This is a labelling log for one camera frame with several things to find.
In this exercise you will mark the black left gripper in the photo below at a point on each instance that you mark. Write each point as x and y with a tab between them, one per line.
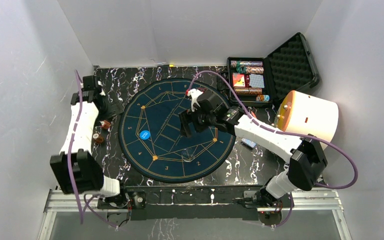
90	84

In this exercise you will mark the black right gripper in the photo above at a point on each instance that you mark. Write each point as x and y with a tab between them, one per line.
186	117

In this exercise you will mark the red poker chip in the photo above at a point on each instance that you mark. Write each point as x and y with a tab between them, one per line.
104	124

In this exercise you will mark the blue small blind button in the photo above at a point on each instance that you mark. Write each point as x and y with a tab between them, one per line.
144	134

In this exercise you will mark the blue patterned card deck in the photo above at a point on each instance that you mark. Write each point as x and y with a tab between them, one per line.
250	144

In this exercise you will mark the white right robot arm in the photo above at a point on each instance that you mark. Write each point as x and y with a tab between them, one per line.
304	154

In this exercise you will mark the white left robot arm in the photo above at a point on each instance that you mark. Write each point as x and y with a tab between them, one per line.
74	163

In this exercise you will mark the clear plastic dealer button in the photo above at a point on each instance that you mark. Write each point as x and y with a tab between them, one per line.
188	154

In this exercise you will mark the round blue poker mat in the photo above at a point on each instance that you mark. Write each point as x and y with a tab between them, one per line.
156	108

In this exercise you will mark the poker chip row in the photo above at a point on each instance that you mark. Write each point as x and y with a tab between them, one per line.
252	91
250	70
243	64

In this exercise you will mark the red card deck box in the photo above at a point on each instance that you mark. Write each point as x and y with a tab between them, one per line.
238	80

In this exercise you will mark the top poker chip row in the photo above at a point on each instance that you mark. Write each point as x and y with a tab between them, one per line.
243	64

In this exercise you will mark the short poker chip stack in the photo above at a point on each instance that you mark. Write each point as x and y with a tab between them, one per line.
262	98

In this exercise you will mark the blue card deck in case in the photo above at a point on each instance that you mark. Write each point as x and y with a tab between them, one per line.
256	81

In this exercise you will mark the black foam-lined carrying case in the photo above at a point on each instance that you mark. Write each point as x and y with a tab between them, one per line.
289	67

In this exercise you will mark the white cylindrical drum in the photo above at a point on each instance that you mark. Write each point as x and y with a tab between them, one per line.
306	114

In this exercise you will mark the aluminium mounting rail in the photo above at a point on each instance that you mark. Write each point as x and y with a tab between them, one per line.
229	201

